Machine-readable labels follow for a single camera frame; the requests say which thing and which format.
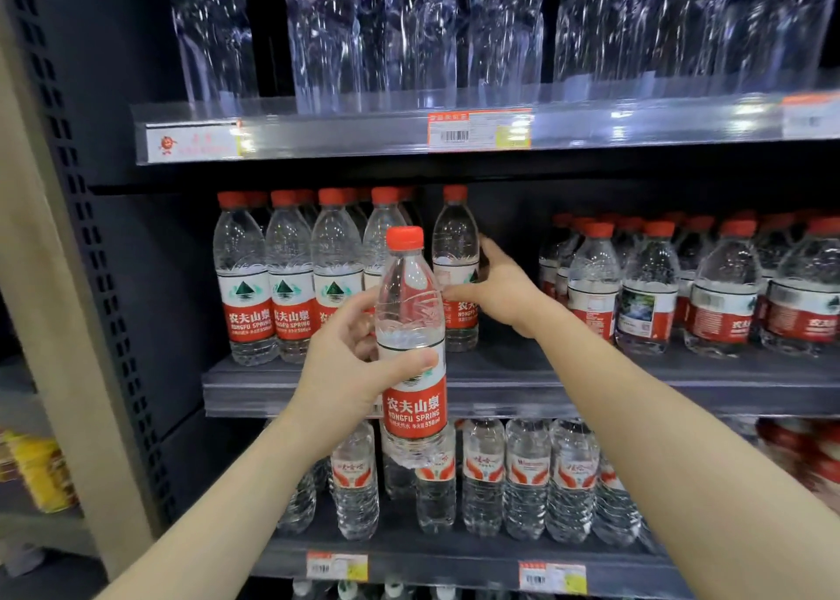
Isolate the person's left forearm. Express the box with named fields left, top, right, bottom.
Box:
left=97, top=404, right=355, bottom=600

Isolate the small orange yellow price tag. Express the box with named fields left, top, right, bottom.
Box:
left=518, top=561, right=588, bottom=596
left=306, top=551, right=370, bottom=582

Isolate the row of white-label clear bottles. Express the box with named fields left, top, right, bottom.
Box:
left=276, top=418, right=664, bottom=555

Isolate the pale orange-topped price tag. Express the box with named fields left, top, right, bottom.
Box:
left=781, top=92, right=840, bottom=140

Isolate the group of red-wrapped bottles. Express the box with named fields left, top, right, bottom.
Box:
left=755, top=418, right=840, bottom=515

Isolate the orange and yellow price tag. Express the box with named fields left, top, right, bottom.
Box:
left=428, top=109, right=533, bottom=152

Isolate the person's right hand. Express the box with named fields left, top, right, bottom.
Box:
left=441, top=234, right=560, bottom=340

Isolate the white and red shelf tag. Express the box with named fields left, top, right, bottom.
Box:
left=146, top=121, right=244, bottom=163

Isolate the person's left hand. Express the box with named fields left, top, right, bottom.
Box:
left=283, top=289, right=440, bottom=464

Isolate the pile of yellow packets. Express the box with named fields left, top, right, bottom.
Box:
left=0, top=429, right=80, bottom=515

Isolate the row of large clear bottles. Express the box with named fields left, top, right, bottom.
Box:
left=161, top=0, right=840, bottom=115

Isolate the person's right forearm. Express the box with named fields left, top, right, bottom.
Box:
left=525, top=303, right=840, bottom=600

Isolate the dark shelf board with tags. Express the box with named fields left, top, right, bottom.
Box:
left=252, top=495, right=697, bottom=600

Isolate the grey shelf board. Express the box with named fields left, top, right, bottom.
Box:
left=202, top=321, right=840, bottom=420

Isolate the tall red-label water bottle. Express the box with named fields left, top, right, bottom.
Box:
left=431, top=185, right=481, bottom=353
left=374, top=226, right=458, bottom=469

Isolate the row of tall red-cap bottles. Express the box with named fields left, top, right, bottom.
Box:
left=213, top=186, right=424, bottom=366

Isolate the row of short red-cap bottles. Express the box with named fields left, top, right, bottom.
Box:
left=537, top=209, right=840, bottom=359

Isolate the black perforated shelf upright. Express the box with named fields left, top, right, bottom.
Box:
left=0, top=0, right=178, bottom=528

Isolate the beige shelf side panel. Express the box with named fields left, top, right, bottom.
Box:
left=0, top=3, right=165, bottom=581

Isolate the clear-fronted shelf board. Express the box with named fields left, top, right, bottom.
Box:
left=131, top=71, right=840, bottom=166

